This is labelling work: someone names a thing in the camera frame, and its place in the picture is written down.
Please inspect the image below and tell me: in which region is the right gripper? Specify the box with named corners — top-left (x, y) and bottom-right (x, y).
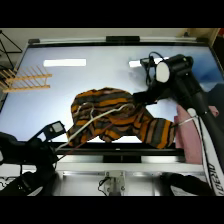
top-left (132, 86), bottom-right (168, 106)

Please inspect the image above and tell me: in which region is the wooden rack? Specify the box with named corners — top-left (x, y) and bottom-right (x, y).
top-left (0, 64), bottom-right (54, 94)

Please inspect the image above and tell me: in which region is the black cable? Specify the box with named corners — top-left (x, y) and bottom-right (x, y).
top-left (97, 176), bottom-right (112, 197)
top-left (143, 50), bottom-right (167, 88)

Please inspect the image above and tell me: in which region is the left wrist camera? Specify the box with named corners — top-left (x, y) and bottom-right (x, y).
top-left (35, 120), bottom-right (67, 144)

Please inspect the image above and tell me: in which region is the orange striped sweater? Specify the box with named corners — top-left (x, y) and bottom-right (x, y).
top-left (66, 87), bottom-right (177, 150)

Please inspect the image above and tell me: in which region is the pink shirt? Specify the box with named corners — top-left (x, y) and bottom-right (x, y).
top-left (174, 104), bottom-right (220, 165)

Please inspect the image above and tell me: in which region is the silver frame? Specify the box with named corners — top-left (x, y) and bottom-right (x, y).
top-left (0, 152), bottom-right (224, 197)

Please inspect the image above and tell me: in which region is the white clothes hanger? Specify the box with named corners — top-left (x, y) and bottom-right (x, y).
top-left (54, 102), bottom-right (135, 153)

